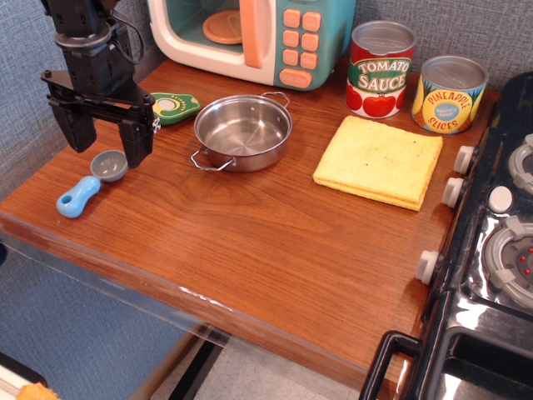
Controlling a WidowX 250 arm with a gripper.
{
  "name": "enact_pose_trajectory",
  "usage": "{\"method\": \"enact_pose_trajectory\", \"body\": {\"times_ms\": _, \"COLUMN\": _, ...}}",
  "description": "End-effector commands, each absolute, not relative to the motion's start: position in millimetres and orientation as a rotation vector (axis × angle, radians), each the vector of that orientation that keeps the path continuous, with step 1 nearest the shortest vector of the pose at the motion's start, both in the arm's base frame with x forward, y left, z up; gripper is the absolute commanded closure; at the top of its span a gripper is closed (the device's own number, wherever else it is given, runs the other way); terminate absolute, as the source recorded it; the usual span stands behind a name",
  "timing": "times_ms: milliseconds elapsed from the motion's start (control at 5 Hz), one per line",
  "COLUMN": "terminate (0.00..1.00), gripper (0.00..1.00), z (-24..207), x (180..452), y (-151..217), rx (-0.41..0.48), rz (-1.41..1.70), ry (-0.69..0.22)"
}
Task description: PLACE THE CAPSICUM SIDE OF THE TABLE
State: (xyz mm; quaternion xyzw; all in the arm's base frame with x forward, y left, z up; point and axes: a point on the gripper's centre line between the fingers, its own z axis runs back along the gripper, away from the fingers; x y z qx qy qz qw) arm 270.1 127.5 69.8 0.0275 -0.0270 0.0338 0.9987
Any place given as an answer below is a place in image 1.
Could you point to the teal toy microwave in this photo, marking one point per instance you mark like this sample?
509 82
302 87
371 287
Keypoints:
286 44

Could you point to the white stove knob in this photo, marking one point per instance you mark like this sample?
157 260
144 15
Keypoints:
463 159
426 266
452 191

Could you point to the yellow folded cloth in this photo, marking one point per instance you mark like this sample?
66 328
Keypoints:
382 163

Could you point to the green toy capsicum slice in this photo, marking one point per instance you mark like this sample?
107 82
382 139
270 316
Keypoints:
171 108

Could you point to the steel pot with handles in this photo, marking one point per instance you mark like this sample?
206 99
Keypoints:
242 133

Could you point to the white stove knob middle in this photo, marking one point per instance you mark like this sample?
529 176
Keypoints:
452 191

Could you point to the pineapple slices can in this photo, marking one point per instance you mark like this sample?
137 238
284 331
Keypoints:
449 92

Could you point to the white stove knob front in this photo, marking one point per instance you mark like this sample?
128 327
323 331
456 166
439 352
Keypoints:
426 266

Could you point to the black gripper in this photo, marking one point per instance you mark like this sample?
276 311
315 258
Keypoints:
98 84

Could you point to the blue grey toy scoop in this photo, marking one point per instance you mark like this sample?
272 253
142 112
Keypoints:
107 167

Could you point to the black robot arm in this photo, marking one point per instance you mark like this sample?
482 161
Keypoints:
86 20

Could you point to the orange microwave plate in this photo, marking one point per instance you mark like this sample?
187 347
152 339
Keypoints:
223 27

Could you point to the black toy stove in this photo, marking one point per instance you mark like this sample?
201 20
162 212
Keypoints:
476 339

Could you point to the tomato sauce can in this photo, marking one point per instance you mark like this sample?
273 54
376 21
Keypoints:
380 62

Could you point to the white stove knob rear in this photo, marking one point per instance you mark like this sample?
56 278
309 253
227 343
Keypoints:
463 159

